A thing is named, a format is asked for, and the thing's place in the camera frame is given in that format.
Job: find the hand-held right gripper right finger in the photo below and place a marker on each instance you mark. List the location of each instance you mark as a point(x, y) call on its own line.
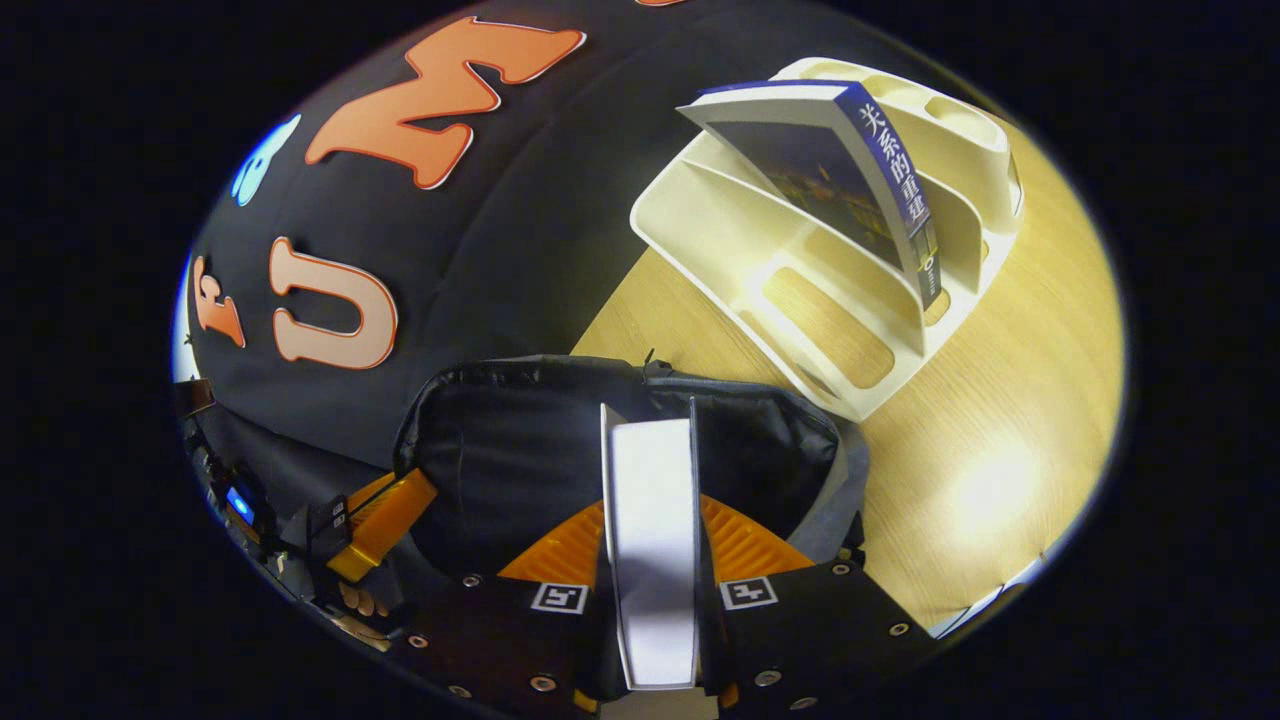
point(820, 630)

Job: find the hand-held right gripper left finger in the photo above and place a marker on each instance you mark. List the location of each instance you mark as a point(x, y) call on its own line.
point(500, 640)

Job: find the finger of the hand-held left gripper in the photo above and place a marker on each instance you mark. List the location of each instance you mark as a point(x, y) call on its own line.
point(385, 520)

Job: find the grey schoolbag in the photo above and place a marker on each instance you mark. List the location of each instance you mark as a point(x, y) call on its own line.
point(520, 450)

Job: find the black cover book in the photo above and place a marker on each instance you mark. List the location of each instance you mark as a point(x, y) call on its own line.
point(655, 540)

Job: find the white plastic bookshelf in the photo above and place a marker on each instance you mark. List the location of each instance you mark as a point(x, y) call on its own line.
point(720, 240)

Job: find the blue cover book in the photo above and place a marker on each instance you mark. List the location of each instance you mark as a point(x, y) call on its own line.
point(830, 170)

